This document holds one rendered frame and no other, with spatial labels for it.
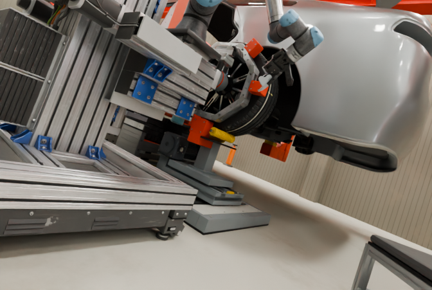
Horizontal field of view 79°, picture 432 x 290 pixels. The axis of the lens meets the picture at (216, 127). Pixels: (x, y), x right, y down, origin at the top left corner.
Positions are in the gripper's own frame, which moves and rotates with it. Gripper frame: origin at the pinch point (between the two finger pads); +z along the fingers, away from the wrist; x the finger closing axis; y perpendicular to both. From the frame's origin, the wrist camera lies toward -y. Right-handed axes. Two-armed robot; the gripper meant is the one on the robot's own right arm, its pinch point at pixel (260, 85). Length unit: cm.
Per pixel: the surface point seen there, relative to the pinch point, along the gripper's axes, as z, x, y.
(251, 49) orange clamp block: 6.9, -43.2, 9.7
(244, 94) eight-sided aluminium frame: 21.1, -20.5, -4.1
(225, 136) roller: 50, -13, -17
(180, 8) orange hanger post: 38, -79, 64
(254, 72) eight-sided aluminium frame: 11.0, -30.5, -0.5
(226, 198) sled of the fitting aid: 64, 16, -40
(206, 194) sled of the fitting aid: 66, 22, -26
